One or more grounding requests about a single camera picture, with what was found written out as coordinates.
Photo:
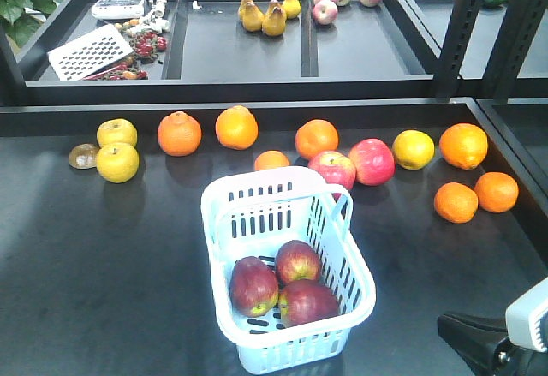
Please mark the large orange with navel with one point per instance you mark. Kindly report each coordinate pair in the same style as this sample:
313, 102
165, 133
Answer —
464, 145

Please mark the orange with navel left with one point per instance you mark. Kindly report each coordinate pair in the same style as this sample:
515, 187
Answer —
179, 134

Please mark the small orange behind basket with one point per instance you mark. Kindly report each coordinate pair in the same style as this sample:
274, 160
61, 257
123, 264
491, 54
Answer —
271, 159

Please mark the orange front small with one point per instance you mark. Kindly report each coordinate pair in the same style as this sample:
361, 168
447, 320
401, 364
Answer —
456, 202

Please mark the orange back centre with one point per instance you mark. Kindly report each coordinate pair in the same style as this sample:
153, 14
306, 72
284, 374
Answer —
236, 128

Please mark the orange behind pink apple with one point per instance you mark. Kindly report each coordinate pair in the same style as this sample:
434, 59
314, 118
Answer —
314, 137

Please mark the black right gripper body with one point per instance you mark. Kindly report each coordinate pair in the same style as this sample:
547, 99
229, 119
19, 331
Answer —
484, 345

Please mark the pink-red apple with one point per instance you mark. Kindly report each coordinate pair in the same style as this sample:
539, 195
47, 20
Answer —
374, 162
335, 168

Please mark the white kitchen scale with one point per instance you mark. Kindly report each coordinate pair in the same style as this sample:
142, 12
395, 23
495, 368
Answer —
118, 9

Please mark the brown mushroom-like fruit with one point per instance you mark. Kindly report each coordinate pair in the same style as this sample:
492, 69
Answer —
83, 156

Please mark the pink-red apple right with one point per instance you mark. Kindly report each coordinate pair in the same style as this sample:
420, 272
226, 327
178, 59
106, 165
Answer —
374, 162

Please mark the yellow round citrus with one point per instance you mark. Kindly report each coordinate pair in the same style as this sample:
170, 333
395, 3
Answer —
413, 149

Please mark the yellow pear-apple back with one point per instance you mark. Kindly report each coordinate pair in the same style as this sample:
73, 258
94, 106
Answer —
116, 130

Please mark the dark red apple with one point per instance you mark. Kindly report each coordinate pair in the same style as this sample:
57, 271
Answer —
253, 287
296, 260
304, 301

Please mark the black perforated upright post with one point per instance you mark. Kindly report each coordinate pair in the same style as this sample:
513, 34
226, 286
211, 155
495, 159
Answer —
484, 50

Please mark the light blue plastic basket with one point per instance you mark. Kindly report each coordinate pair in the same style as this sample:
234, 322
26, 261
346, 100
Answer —
254, 214

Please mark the brown pear cluster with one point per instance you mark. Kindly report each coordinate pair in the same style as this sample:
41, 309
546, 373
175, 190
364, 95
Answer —
273, 21

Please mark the pink-red apple left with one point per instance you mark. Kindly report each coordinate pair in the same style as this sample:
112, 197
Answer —
335, 168

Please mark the orange beside divider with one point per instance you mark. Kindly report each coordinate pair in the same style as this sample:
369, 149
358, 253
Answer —
497, 192

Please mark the yellow pear-apple front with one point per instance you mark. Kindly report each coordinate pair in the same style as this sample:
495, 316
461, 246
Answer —
117, 162

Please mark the yellow pear-apple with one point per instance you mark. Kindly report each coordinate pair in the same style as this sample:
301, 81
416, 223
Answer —
116, 130
117, 162

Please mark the cherry tomato pile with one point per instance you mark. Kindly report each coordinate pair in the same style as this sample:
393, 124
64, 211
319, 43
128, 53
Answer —
148, 47

